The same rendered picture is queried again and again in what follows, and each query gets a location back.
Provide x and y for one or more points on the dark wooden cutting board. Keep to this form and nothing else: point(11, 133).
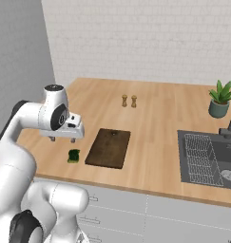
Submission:
point(109, 148)

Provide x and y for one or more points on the dark grey sink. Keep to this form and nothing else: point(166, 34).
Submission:
point(202, 158)

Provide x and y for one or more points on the green sponge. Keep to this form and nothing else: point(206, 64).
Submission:
point(73, 156)

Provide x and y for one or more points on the dark grey tap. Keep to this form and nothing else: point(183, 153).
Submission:
point(229, 128)

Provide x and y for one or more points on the green plant in grey-green pot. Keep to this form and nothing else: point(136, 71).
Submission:
point(220, 101)

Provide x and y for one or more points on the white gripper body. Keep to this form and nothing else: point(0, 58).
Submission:
point(61, 132)

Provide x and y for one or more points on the wooden pepper shaker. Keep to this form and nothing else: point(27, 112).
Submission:
point(133, 101)

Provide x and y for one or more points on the wide grey drawer front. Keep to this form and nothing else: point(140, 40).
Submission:
point(189, 232)
point(193, 210)

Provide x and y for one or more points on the wooden salt shaker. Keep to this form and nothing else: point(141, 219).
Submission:
point(124, 101)

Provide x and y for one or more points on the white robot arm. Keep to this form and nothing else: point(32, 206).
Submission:
point(12, 164)

